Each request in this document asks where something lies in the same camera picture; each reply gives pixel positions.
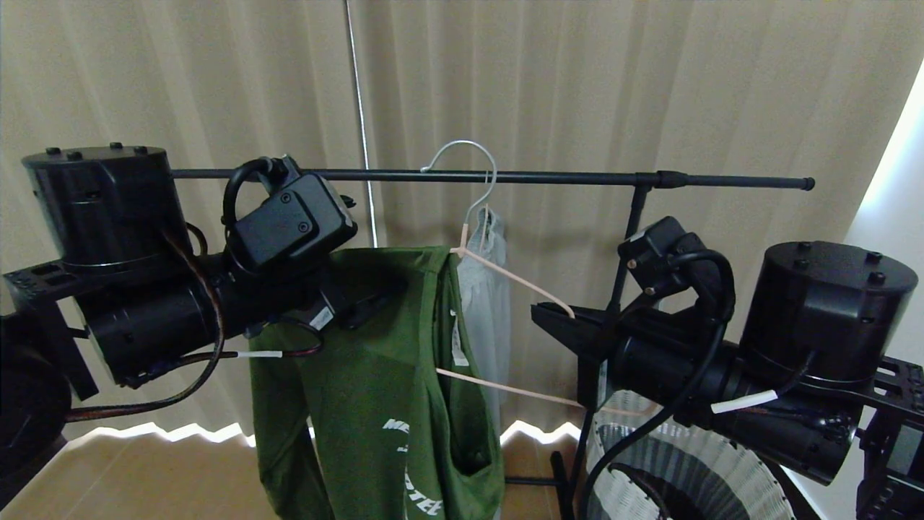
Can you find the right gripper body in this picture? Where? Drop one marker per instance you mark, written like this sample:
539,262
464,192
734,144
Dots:
686,368

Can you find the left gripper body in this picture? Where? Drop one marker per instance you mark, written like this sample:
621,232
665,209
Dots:
238,303

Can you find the green garment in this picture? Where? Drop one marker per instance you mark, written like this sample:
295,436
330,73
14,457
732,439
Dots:
375,404

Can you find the pink clothes hanger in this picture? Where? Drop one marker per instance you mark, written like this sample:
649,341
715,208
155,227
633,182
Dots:
505,274
485,217

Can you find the pale grey shorts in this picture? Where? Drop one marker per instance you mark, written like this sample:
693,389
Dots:
487,310

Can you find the white laundry basket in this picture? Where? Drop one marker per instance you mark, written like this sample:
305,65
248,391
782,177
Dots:
693,469

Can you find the black clothes rack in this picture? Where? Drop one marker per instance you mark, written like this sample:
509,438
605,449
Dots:
505,176

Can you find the beige curtain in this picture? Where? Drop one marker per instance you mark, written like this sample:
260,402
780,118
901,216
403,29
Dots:
650,87

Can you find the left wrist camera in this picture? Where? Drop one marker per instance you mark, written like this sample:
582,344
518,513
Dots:
289,224

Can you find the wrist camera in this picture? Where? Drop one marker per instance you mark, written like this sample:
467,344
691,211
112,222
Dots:
289,224
664,256

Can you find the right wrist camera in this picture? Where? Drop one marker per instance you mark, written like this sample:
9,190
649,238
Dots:
664,256

